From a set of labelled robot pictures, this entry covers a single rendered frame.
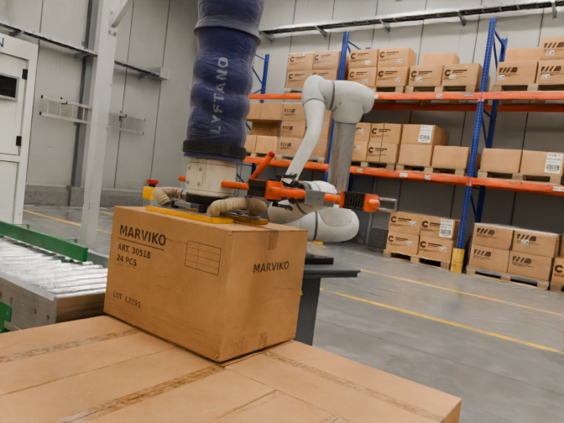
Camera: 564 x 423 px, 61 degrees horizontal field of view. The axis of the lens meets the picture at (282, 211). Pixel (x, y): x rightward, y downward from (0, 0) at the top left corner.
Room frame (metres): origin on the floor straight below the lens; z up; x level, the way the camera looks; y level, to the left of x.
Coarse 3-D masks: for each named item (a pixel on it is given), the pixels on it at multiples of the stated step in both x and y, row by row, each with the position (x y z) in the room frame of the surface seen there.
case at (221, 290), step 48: (144, 240) 1.63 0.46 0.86; (192, 240) 1.49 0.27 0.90; (240, 240) 1.42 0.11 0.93; (288, 240) 1.62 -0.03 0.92; (144, 288) 1.62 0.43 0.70; (192, 288) 1.48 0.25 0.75; (240, 288) 1.44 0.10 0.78; (288, 288) 1.65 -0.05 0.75; (192, 336) 1.46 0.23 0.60; (240, 336) 1.46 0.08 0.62; (288, 336) 1.68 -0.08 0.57
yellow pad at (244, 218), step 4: (188, 208) 1.85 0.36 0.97; (192, 208) 1.84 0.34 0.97; (196, 208) 1.85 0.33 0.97; (220, 212) 1.77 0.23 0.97; (224, 212) 1.76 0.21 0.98; (228, 212) 1.77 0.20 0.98; (232, 212) 1.80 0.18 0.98; (228, 216) 1.73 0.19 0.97; (232, 216) 1.72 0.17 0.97; (236, 216) 1.72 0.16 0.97; (240, 216) 1.71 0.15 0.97; (244, 216) 1.70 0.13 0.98; (236, 220) 1.70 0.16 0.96; (240, 220) 1.69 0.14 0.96; (244, 220) 1.68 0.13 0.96; (248, 220) 1.67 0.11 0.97; (252, 220) 1.67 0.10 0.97; (256, 220) 1.69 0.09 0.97; (260, 220) 1.71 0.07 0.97; (264, 220) 1.73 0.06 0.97
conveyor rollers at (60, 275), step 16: (0, 240) 2.91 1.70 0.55; (16, 240) 2.98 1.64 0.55; (0, 256) 2.48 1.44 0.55; (16, 256) 2.54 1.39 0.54; (32, 256) 2.61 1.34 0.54; (48, 256) 2.68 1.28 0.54; (64, 256) 2.68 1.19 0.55; (16, 272) 2.20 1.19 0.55; (32, 272) 2.25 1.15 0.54; (48, 272) 2.32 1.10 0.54; (64, 272) 2.30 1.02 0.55; (80, 272) 2.36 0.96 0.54; (96, 272) 2.43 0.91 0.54; (48, 288) 2.04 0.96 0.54; (64, 288) 2.02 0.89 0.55; (80, 288) 2.07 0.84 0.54; (96, 288) 2.13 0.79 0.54
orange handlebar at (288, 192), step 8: (184, 176) 1.77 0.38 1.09; (224, 184) 1.65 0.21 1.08; (232, 184) 1.62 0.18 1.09; (240, 184) 1.61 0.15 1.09; (272, 192) 1.53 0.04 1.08; (280, 192) 1.50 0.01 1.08; (288, 192) 1.49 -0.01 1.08; (296, 192) 1.47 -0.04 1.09; (304, 192) 1.45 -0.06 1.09; (328, 200) 1.40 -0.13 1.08; (336, 200) 1.39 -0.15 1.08; (376, 200) 1.34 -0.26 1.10
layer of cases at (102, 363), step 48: (0, 336) 1.42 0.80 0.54; (48, 336) 1.47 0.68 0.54; (96, 336) 1.52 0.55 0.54; (144, 336) 1.58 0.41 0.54; (0, 384) 1.12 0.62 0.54; (48, 384) 1.15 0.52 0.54; (96, 384) 1.18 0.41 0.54; (144, 384) 1.22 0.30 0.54; (192, 384) 1.25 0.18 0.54; (240, 384) 1.29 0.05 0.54; (288, 384) 1.33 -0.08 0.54; (336, 384) 1.37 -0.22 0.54; (384, 384) 1.42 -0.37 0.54
